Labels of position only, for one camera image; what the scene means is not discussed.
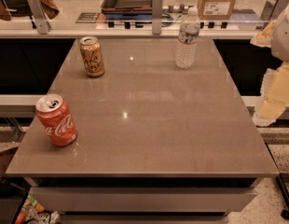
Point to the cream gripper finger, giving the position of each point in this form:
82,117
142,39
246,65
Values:
266,112
263,39

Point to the clear plastic water bottle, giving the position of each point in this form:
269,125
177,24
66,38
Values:
187,39

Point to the left metal glass clamp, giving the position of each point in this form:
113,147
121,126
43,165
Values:
40,20

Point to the right metal glass clamp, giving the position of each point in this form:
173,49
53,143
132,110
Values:
272,9

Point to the middle metal glass clamp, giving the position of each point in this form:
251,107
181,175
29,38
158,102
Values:
156,16

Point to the orange LaCroix can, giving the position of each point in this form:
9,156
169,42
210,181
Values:
92,57

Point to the red Coca-Cola can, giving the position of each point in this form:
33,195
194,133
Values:
55,116

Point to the metal glass clamp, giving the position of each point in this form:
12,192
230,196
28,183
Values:
272,9
40,20
156,16

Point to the cardboard box with label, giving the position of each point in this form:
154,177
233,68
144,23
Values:
215,9

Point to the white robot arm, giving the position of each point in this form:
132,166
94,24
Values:
280,38

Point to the bin with snack wrappers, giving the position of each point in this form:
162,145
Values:
32,212

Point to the grey table drawer front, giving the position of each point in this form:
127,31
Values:
146,200

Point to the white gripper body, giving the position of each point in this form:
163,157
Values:
284,36

